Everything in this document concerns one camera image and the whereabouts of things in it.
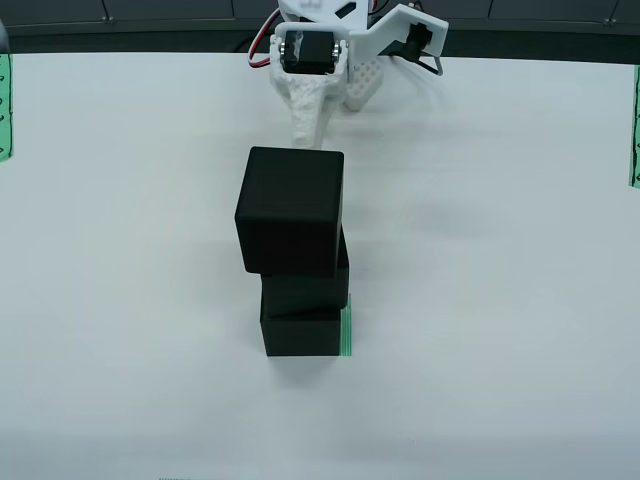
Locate black cube block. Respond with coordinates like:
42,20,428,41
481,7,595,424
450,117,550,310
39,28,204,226
259,227,351,317
259,305,344,358
233,145,345,277

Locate white perforated base block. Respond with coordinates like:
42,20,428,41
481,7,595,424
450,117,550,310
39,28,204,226
344,55,385,113

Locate green square marker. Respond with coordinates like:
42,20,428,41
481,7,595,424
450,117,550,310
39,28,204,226
339,292,355,357

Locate green tape strip with writing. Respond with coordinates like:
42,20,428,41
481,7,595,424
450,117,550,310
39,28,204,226
627,64,640,189
0,52,16,165

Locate thin servo wire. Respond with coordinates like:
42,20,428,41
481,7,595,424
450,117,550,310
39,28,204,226
247,18,277,71

